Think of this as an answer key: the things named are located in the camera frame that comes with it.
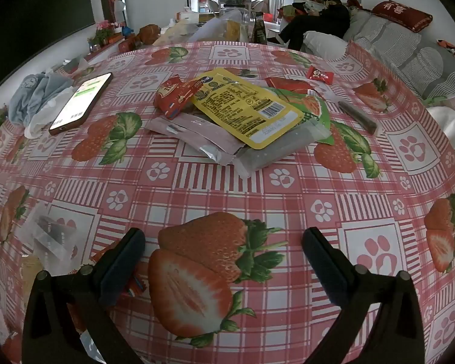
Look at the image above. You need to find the small red candy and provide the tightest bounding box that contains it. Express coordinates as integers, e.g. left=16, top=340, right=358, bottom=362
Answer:
left=306, top=66, right=334, bottom=83

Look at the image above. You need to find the pink flower bouquet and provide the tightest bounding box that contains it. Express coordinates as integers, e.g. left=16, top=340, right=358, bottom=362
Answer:
left=88, top=20, right=116, bottom=48

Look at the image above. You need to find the flat red packet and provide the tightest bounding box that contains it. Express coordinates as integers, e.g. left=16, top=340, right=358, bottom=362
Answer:
left=265, top=77, right=315, bottom=95

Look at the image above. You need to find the smartphone with lit screen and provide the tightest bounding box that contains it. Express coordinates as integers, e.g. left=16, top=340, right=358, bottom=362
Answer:
left=49, top=72, right=113, bottom=136

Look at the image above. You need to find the dark snack stick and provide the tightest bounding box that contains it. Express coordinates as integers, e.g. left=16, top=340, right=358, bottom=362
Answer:
left=337, top=100, right=382, bottom=135

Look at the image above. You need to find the red snack packet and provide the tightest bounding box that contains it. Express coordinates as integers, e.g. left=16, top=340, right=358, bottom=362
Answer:
left=153, top=76, right=203, bottom=118

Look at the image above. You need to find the clear plastic bag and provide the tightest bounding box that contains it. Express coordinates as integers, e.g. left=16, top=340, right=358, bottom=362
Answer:
left=153, top=9, right=243, bottom=46

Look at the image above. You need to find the green strawberry snack packet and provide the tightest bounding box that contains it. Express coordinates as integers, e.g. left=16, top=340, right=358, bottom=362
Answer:
left=267, top=87, right=336, bottom=145

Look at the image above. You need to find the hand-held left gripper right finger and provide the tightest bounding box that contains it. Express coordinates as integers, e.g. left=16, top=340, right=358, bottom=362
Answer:
left=302, top=227, right=433, bottom=364

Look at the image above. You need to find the crumpled blue-grey cloth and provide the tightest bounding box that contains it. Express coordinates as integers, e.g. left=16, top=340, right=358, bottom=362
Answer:
left=8, top=72, right=85, bottom=139

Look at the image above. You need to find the pink snack packet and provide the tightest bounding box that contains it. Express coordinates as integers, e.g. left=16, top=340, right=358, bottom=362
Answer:
left=144, top=116, right=247, bottom=165

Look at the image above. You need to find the grey striped sofa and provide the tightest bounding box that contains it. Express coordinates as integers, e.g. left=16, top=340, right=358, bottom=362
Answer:
left=303, top=8, right=455, bottom=103

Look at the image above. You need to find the white crumpled cloth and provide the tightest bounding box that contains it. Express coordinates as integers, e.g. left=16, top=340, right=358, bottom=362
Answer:
left=426, top=106, right=455, bottom=160

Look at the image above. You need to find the clear lidded jar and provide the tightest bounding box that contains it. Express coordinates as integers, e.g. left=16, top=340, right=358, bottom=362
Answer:
left=220, top=3, right=249, bottom=42

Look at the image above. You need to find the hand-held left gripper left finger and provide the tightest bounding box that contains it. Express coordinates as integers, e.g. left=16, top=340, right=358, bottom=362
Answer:
left=22, top=227, right=147, bottom=364

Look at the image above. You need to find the dark glass bottle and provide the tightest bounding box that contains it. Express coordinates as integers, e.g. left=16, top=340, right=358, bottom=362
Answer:
left=250, top=11, right=268, bottom=44

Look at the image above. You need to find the large yellow snack packet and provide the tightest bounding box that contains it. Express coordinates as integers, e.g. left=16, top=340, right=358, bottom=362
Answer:
left=191, top=68, right=304, bottom=150

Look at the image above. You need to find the red embroidered pillow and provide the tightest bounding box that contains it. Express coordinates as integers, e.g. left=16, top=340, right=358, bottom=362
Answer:
left=372, top=0, right=433, bottom=33

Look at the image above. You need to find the black television screen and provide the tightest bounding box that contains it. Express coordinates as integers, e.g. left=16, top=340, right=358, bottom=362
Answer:
left=0, top=0, right=95, bottom=99

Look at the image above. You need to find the white pillow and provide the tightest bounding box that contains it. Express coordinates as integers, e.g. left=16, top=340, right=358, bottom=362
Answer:
left=302, top=30, right=349, bottom=61

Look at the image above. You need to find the brown paper bag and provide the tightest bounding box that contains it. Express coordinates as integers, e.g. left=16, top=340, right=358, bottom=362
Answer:
left=136, top=25, right=160, bottom=45

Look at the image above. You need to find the strawberry print checked tablecloth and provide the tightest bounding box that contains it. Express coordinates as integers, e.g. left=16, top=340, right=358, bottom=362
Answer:
left=0, top=40, right=455, bottom=364

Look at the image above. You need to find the transparent plastic packet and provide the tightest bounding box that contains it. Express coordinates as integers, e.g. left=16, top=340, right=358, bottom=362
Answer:
left=13, top=201, right=84, bottom=270

